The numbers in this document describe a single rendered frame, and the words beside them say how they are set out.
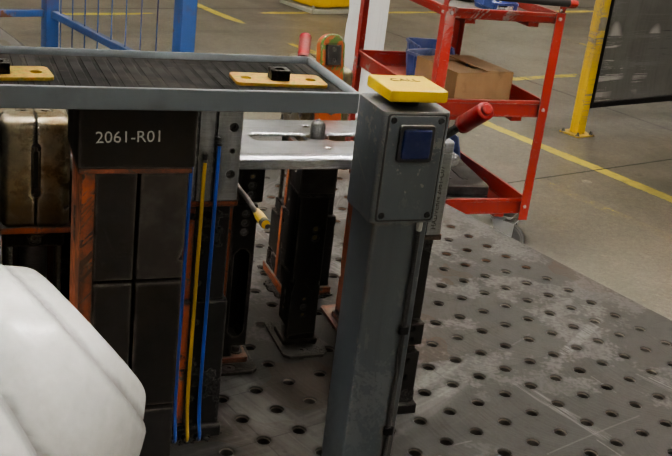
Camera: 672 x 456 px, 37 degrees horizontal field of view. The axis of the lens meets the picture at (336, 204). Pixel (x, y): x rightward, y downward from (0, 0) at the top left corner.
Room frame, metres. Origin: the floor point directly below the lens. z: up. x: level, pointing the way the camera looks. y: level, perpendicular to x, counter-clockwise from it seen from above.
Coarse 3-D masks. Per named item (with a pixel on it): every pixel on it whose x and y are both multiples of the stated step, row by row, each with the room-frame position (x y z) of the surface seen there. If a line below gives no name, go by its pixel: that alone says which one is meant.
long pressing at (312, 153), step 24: (264, 120) 1.31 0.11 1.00; (288, 120) 1.32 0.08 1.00; (312, 120) 1.34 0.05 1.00; (336, 120) 1.35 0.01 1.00; (264, 144) 1.20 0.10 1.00; (288, 144) 1.21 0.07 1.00; (312, 144) 1.23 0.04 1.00; (336, 144) 1.24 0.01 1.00; (240, 168) 1.13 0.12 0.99; (264, 168) 1.14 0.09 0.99; (288, 168) 1.15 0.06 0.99; (312, 168) 1.16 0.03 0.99; (336, 168) 1.17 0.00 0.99
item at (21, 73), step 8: (0, 64) 0.78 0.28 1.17; (8, 64) 0.78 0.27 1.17; (0, 72) 0.78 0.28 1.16; (8, 72) 0.78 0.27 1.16; (16, 72) 0.79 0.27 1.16; (24, 72) 0.79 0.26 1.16; (32, 72) 0.80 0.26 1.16; (40, 72) 0.80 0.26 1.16; (48, 72) 0.80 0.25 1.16; (0, 80) 0.77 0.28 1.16; (8, 80) 0.77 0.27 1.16; (16, 80) 0.77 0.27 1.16; (24, 80) 0.77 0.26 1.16; (32, 80) 0.78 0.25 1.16; (40, 80) 0.78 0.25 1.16; (48, 80) 0.78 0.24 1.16
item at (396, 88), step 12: (372, 84) 0.94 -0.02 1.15; (384, 84) 0.92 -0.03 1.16; (396, 84) 0.92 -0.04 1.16; (408, 84) 0.93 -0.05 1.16; (420, 84) 0.93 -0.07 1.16; (432, 84) 0.94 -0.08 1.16; (384, 96) 0.91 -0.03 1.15; (396, 96) 0.90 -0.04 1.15; (408, 96) 0.90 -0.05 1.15; (420, 96) 0.91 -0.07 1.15; (432, 96) 0.91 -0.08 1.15; (444, 96) 0.92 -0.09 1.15
